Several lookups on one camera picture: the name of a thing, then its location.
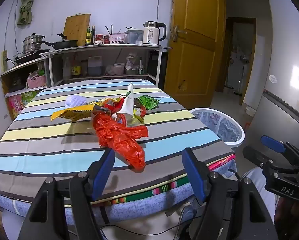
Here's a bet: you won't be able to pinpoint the wooden shelf unit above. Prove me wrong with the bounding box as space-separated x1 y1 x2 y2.
0 56 50 120

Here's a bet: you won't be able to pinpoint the green snack wrapper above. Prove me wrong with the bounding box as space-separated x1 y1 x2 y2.
136 95 160 110

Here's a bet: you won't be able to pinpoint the green snack box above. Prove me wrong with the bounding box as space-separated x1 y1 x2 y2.
22 90 38 105

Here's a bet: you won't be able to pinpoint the yellow label bottle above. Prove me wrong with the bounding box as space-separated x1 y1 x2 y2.
71 55 81 78

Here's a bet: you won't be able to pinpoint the pink utensil box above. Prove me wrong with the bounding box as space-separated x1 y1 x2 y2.
109 34 125 44

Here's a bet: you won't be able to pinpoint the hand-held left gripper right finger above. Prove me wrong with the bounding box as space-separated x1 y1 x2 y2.
182 147 280 240

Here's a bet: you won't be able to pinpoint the red snack wrapper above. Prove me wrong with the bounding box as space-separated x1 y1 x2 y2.
106 99 126 114

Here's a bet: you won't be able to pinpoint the clothes drying rack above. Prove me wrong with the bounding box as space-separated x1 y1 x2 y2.
227 47 252 95

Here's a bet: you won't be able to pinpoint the white plastic bin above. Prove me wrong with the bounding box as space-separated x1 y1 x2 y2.
190 107 245 147

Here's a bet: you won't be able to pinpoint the pink snack box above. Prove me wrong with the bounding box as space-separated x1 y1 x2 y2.
8 95 23 118

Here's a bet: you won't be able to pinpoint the clear patterned bin liner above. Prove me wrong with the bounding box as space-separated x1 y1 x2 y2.
193 111 241 143

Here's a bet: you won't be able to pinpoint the white paper cone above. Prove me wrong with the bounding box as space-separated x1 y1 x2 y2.
116 82 135 121

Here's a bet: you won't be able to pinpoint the stacked steel pots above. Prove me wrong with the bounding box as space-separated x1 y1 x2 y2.
23 33 45 54

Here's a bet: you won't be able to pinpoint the black frying pan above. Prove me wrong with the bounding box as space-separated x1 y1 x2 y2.
41 32 78 50

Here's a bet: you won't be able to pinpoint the clear plastic bottle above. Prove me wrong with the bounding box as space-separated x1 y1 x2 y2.
63 56 71 79

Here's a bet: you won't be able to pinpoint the striped tablecloth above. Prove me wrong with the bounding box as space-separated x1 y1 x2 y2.
0 79 236 203

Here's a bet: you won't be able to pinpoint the blue floral bedsheet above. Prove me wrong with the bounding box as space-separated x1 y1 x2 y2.
0 160 237 227

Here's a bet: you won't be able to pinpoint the dark liquid plastic jug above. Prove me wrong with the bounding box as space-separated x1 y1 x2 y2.
87 56 103 76

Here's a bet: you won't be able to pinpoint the white foam fruit net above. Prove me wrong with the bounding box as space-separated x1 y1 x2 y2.
65 94 87 108

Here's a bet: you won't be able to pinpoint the brass door handle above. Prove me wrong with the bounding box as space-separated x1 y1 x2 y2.
173 25 187 42

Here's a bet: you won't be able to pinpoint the wooden cutting board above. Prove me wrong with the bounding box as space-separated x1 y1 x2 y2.
64 14 91 47

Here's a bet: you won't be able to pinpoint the black floor cable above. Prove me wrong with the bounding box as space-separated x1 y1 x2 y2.
99 205 197 236

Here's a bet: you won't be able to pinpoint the white metal shelf unit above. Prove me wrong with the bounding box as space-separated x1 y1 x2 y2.
41 44 169 88

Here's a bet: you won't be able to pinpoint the crumpled plastic bags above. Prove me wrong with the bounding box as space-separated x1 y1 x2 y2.
125 52 145 75

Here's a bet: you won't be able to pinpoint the long yellow snack wrapper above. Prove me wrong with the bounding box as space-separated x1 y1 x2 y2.
51 99 115 122

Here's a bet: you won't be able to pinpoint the yellow power strip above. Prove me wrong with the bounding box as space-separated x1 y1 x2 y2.
1 51 8 72

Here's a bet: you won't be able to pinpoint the grey refrigerator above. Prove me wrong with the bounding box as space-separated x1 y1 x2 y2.
245 0 299 155

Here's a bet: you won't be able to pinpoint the green hanging cloth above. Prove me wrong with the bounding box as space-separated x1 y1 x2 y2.
17 0 38 26

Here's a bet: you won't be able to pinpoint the person's light trouser leg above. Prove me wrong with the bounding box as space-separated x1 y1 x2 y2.
237 167 277 225

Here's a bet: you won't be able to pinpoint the wooden door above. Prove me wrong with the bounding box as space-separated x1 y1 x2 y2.
164 0 226 110

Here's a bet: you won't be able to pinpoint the white electric kettle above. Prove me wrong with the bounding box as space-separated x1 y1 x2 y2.
142 21 167 46

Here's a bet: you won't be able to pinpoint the pink woven basket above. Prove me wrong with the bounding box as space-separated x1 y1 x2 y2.
26 75 47 90

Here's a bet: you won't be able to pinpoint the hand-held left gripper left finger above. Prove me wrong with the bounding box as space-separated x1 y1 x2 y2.
17 149 115 240

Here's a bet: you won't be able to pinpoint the red plastic bag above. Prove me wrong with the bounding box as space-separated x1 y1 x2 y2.
91 111 149 168

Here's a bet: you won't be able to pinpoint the black induction cooker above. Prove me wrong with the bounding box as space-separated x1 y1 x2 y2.
13 49 50 64

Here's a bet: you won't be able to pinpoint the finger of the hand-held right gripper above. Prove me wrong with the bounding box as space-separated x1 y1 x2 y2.
261 135 299 166
243 145 275 173

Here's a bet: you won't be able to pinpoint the colourful woven blanket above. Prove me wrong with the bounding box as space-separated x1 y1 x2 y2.
109 154 236 207

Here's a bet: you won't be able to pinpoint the clear plastic container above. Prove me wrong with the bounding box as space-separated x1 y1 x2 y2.
125 29 143 45

